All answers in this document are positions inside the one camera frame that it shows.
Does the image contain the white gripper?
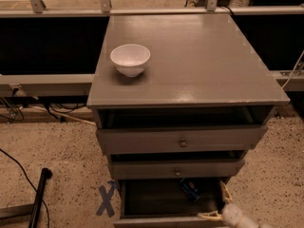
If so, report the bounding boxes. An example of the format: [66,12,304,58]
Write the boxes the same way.
[198,180,251,228]

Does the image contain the blue pepsi can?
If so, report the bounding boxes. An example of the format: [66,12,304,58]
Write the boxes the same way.
[180,179,201,201]

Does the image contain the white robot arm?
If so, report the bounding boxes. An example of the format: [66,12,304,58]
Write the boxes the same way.
[198,180,274,228]

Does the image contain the grey middle drawer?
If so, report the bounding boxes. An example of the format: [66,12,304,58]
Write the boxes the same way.
[107,151,244,180]

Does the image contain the grey drawer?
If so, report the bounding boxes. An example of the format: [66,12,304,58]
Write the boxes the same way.
[107,151,244,180]
[114,178,226,228]
[93,106,270,155]

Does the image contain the grey bottom drawer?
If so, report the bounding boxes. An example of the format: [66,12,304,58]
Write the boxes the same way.
[114,178,226,228]

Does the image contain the grey top drawer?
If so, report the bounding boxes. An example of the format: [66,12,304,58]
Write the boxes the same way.
[93,106,270,155]

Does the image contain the grey wooden drawer cabinet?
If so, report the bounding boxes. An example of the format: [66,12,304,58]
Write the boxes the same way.
[87,14,289,228]

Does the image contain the blue tape cross mark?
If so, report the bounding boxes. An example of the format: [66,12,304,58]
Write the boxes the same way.
[96,180,116,218]

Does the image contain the white ceramic bowl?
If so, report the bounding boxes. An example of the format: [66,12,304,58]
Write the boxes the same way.
[110,44,151,77]

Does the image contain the black metal stand leg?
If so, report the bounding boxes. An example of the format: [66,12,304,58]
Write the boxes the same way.
[0,167,53,228]

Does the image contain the grey metal railing frame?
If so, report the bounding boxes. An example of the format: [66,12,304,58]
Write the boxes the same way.
[1,0,303,99]

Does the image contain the black floor cable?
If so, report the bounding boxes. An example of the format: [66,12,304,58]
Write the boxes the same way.
[0,147,50,228]

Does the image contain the white cable at right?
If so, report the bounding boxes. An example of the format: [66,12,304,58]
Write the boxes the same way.
[280,49,304,90]

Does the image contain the tangled cables under rail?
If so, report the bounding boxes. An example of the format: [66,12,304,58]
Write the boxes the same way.
[0,86,96,125]

